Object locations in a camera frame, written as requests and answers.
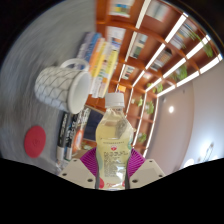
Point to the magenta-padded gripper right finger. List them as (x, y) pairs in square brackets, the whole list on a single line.
[(146, 171)]

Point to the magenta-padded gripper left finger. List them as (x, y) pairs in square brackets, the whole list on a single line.
[(76, 171)]

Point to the yellow drink bottle white cap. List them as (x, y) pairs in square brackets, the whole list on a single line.
[(113, 146)]

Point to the chair with dark jacket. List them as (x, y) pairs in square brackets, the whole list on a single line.
[(92, 125)]

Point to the flat round red coaster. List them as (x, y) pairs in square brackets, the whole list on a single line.
[(34, 141)]

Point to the branched ceiling lamp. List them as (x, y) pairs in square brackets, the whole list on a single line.
[(206, 151)]

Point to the recessed ceiling light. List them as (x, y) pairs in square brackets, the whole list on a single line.
[(171, 109)]

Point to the white patterned mug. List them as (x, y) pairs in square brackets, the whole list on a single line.
[(56, 86)]

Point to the stack of colourful books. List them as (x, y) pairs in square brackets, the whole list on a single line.
[(101, 63)]

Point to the wooden shelf unit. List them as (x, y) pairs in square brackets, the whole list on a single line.
[(150, 43)]

